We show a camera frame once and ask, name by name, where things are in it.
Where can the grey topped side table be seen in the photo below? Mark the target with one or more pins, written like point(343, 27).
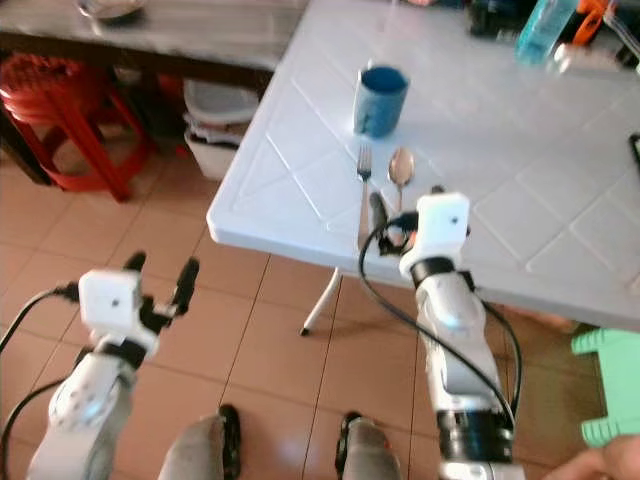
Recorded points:
point(210, 28)

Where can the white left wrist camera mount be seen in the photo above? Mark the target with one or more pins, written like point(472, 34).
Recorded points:
point(108, 300)

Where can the steel fork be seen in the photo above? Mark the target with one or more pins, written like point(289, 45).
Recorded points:
point(364, 200)

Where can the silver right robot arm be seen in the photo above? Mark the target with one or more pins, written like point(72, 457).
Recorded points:
point(455, 340)

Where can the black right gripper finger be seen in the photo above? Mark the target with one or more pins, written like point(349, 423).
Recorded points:
point(437, 190)
point(379, 212)

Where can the metal bowl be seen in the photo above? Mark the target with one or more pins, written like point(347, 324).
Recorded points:
point(112, 9)

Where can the white plastic folding table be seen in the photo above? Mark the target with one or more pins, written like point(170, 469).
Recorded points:
point(520, 170)

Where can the white metal table leg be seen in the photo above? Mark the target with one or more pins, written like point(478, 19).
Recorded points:
point(322, 298)

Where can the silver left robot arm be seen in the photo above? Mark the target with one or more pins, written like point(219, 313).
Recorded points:
point(85, 410)

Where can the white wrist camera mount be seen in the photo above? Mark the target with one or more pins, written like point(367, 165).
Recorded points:
point(440, 228)
point(108, 300)

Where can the black object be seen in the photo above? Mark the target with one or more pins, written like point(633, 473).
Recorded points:
point(495, 16)

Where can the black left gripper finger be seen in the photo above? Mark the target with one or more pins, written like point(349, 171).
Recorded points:
point(136, 262)
point(188, 285)

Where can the steel spoon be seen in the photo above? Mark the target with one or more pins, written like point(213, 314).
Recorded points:
point(401, 166)

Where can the blue ceramic mug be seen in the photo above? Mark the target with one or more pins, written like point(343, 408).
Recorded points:
point(380, 104)

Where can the teal plastic bottle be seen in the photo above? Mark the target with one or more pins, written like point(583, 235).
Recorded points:
point(546, 32)

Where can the white plastic bin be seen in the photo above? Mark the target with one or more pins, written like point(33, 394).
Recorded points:
point(215, 145)

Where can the person's bare limb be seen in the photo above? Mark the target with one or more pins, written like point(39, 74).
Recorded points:
point(595, 462)

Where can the orange plastic object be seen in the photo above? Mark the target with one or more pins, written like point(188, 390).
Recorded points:
point(592, 20)

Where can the red plastic stool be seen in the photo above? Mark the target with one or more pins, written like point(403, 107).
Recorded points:
point(50, 95)

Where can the green plastic stool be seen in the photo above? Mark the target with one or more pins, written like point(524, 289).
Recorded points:
point(615, 385)

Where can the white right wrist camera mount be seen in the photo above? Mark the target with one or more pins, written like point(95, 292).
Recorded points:
point(440, 228)

